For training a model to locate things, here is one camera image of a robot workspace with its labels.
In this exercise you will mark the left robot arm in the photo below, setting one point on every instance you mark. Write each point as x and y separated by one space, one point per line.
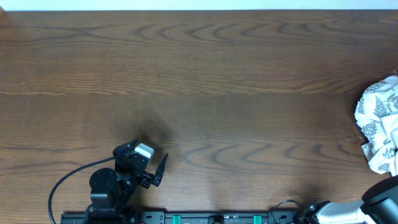
111 189

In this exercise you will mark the fern print fabric container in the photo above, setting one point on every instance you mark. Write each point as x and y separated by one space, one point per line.
376 116

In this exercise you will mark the black mounting rail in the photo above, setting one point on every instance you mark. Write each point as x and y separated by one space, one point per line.
158 217

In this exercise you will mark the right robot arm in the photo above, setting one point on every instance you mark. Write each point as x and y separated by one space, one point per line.
377 205

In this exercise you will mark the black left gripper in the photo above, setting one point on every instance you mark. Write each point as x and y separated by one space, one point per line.
147 182

